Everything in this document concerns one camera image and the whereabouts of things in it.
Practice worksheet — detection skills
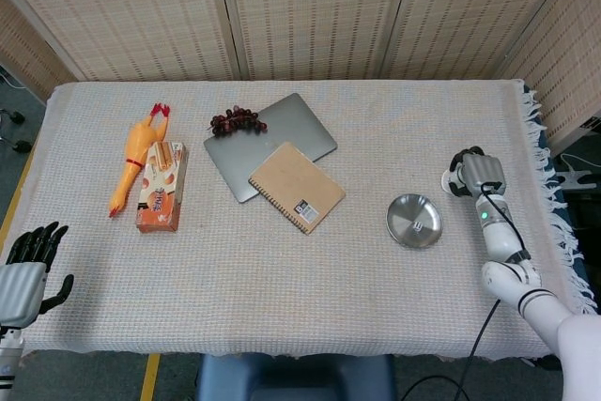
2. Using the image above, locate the black and silver left hand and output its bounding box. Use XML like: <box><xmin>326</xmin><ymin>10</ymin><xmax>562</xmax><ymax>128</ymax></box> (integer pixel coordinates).
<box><xmin>0</xmin><ymin>221</ymin><xmax>75</xmax><ymax>329</ymax></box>

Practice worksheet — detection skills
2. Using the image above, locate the black and silver right hand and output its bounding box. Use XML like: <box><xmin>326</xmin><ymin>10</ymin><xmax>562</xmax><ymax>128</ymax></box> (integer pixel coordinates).
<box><xmin>448</xmin><ymin>146</ymin><xmax>508</xmax><ymax>200</ymax></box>

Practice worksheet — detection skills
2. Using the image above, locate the white paper cup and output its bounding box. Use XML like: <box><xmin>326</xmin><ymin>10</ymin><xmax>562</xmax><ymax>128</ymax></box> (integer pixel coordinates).
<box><xmin>439</xmin><ymin>166</ymin><xmax>464</xmax><ymax>196</ymax></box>

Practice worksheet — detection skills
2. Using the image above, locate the small steel plate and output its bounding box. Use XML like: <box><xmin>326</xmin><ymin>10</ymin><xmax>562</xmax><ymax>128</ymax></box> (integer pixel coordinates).
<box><xmin>386</xmin><ymin>193</ymin><xmax>444</xmax><ymax>249</ymax></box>

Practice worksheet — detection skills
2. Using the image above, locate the black chair caster base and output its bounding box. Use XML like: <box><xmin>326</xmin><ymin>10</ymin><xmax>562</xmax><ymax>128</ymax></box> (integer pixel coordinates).
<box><xmin>0</xmin><ymin>107</ymin><xmax>32</xmax><ymax>154</ymax></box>

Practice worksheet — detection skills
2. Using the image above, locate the orange biscuit box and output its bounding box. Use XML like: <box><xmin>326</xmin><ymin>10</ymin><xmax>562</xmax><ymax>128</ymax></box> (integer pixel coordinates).
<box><xmin>135</xmin><ymin>141</ymin><xmax>191</xmax><ymax>234</ymax></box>

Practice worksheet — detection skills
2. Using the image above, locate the yellow rubber chicken toy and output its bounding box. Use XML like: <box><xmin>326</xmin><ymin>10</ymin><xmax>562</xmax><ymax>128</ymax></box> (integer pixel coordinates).
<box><xmin>108</xmin><ymin>102</ymin><xmax>171</xmax><ymax>219</ymax></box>

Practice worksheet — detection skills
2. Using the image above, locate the brown spiral notebook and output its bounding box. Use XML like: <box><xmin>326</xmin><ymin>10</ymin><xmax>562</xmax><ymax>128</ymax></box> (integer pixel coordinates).
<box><xmin>247</xmin><ymin>141</ymin><xmax>347</xmax><ymax>237</ymax></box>

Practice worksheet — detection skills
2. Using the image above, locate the grey closed laptop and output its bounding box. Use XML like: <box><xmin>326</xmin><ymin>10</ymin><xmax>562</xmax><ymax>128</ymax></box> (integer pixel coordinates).
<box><xmin>203</xmin><ymin>92</ymin><xmax>339</xmax><ymax>205</ymax></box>

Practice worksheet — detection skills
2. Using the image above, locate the white woven tablecloth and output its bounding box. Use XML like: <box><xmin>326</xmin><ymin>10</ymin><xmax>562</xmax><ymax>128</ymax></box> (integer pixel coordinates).
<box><xmin>0</xmin><ymin>79</ymin><xmax>597</xmax><ymax>361</ymax></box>

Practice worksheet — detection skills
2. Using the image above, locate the beige woven folding screen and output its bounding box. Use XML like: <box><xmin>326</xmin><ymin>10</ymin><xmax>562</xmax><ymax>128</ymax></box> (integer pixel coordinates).
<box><xmin>0</xmin><ymin>0</ymin><xmax>601</xmax><ymax>151</ymax></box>

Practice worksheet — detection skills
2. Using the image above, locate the dark red grape bunch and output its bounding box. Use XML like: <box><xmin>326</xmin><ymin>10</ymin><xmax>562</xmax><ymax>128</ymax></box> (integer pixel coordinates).
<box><xmin>208</xmin><ymin>107</ymin><xmax>270</xmax><ymax>137</ymax></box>

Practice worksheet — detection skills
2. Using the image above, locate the blue padded seat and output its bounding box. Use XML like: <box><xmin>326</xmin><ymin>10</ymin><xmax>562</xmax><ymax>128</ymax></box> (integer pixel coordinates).
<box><xmin>194</xmin><ymin>352</ymin><xmax>398</xmax><ymax>401</ymax></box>

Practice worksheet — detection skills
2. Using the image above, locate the white stand with cable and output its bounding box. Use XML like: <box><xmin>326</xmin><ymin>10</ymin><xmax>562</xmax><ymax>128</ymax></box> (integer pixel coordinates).
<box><xmin>560</xmin><ymin>152</ymin><xmax>601</xmax><ymax>192</ymax></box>

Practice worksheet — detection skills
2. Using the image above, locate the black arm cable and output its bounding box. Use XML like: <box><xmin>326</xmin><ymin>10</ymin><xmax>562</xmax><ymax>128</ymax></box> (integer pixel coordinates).
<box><xmin>453</xmin><ymin>183</ymin><xmax>532</xmax><ymax>401</ymax></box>

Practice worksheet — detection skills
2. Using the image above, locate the black floor cable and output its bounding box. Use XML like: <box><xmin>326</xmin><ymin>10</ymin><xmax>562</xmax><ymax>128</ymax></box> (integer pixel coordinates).
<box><xmin>402</xmin><ymin>374</ymin><xmax>464</xmax><ymax>401</ymax></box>

